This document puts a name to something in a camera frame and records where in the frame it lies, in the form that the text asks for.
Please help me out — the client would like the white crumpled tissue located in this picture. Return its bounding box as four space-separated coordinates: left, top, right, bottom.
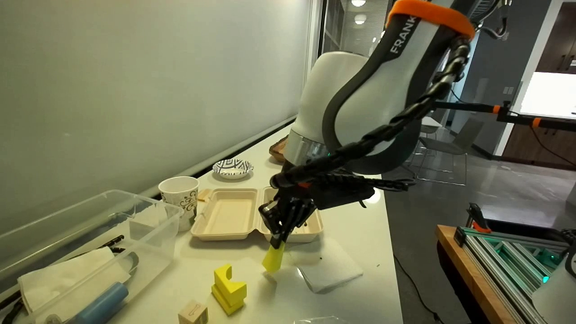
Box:
17 246 132 320

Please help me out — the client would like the white paper napkin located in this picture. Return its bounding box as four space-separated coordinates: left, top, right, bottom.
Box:
281 239 366 295

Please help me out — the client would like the patterned paper cup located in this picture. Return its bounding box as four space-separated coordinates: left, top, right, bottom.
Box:
157 174 200 235

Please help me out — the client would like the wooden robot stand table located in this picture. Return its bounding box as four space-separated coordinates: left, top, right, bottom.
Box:
436 223 526 324

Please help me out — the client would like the bright white screen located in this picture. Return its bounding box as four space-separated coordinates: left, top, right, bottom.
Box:
517 70 576 122

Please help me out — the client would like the flat yellow rectangular block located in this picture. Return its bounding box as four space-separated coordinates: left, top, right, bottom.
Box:
209 286 249 318

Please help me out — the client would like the beige clamshell food container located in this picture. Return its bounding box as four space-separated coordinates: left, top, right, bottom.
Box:
190 185 326 244

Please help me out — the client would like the green orange clamp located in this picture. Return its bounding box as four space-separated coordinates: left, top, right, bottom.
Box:
467 203 490 234

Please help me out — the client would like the orange strap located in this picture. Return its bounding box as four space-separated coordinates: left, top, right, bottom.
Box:
386 0 478 41

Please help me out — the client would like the wooden cube with print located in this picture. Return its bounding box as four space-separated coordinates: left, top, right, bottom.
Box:
177 298 211 324

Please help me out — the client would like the black rod with orange clips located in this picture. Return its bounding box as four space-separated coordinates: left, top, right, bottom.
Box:
431 97 576 131

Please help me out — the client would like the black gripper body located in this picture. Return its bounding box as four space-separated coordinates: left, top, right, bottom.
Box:
278 171 379 212

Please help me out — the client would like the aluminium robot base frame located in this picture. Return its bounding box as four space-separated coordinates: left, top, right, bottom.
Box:
454 203 576 324

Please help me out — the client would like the notched yellow block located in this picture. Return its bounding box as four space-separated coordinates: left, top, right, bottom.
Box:
213 262 251 306

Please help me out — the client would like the blue marker tube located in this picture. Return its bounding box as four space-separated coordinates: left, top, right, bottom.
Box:
71 250 143 324

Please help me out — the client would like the small yellow wedge block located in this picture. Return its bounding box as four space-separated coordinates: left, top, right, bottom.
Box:
262 243 287 273

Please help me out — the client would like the clear plastic bin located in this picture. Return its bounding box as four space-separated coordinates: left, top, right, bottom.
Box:
0 189 186 324

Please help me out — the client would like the blue white patterned bowl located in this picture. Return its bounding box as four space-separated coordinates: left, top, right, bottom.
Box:
211 158 254 183

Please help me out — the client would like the brown wooden board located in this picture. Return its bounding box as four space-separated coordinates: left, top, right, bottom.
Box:
267 135 294 165

